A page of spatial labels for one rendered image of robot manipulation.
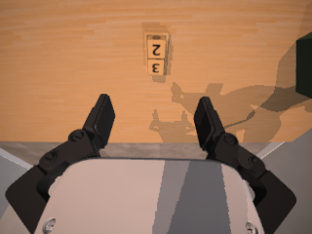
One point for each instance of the wooden tray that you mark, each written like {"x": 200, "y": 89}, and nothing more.
{"x": 156, "y": 32}

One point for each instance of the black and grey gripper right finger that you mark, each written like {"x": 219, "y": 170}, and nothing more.
{"x": 273, "y": 200}

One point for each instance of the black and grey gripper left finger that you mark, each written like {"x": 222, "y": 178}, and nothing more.
{"x": 29, "y": 194}

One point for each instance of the tan number cube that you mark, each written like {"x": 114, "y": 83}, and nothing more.
{"x": 155, "y": 66}
{"x": 156, "y": 45}

